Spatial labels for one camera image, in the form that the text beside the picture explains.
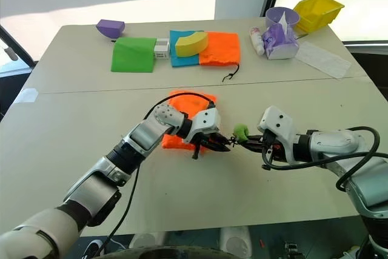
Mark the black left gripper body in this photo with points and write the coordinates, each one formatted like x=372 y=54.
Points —
x=206 y=139

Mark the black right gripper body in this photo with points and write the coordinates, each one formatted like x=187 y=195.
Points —
x=274 y=148

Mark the orange fabric pouch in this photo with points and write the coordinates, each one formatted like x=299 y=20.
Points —
x=221 y=48
x=188 y=105

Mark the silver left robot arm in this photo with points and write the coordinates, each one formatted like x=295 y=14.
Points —
x=145 y=137

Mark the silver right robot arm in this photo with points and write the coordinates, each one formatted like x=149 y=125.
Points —
x=330 y=142

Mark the blue fabric pouch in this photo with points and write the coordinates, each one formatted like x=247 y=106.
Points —
x=182 y=61

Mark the white tube pink print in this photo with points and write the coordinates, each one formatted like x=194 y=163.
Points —
x=256 y=40

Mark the green fabric pouch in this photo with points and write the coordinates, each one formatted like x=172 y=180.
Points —
x=132 y=55

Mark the yellow foam arc block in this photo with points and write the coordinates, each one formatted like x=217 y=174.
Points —
x=191 y=45

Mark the white rounded object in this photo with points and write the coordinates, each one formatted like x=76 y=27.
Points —
x=147 y=240
x=235 y=242

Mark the purple tissue pack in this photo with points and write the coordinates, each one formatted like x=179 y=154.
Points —
x=279 y=43

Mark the small white box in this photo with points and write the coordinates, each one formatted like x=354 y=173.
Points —
x=161 y=49

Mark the white paper sheet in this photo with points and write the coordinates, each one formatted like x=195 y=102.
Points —
x=324 y=59

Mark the purple plastic bowl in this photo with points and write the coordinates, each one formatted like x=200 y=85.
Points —
x=276 y=14

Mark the yellow plastic bin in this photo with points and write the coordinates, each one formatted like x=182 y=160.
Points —
x=319 y=10

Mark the purple foam block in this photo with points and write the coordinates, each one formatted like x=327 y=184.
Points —
x=109 y=27

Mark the clear tape patch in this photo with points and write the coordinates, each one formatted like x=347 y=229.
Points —
x=29 y=95

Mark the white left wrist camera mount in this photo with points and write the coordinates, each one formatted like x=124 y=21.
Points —
x=206 y=119

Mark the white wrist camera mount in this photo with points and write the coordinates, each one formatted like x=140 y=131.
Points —
x=277 y=121
x=206 y=119

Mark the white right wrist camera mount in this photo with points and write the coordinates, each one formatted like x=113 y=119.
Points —
x=277 y=121

